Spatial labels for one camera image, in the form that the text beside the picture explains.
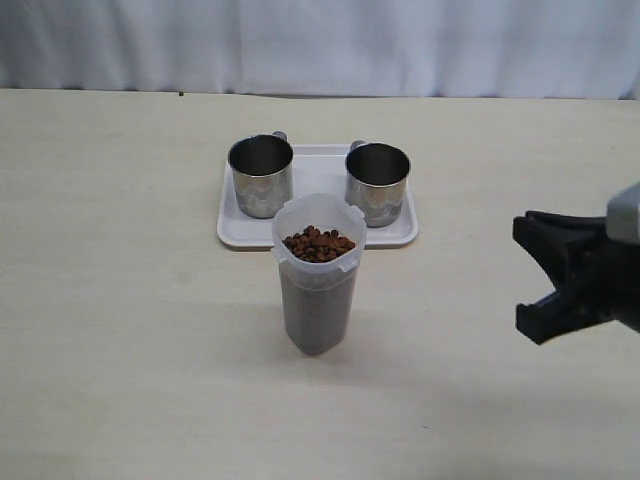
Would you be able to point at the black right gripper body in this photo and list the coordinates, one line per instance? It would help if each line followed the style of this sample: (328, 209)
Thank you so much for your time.
(607, 282)

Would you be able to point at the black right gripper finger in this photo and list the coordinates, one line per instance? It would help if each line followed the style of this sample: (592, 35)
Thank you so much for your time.
(565, 312)
(561, 245)

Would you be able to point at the steel mug with pellets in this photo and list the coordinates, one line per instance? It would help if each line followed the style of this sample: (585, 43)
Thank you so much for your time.
(262, 174)
(376, 178)

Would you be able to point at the clear plastic pitcher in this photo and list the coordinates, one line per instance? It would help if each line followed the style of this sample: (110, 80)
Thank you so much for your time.
(318, 242)

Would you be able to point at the white plastic tray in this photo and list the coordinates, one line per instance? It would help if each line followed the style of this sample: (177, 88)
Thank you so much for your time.
(317, 168)

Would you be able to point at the white curtain backdrop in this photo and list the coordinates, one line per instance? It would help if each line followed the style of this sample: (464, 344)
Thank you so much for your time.
(535, 49)

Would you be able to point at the black wrist camera on right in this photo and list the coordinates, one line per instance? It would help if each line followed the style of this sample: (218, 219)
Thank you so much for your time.
(623, 216)

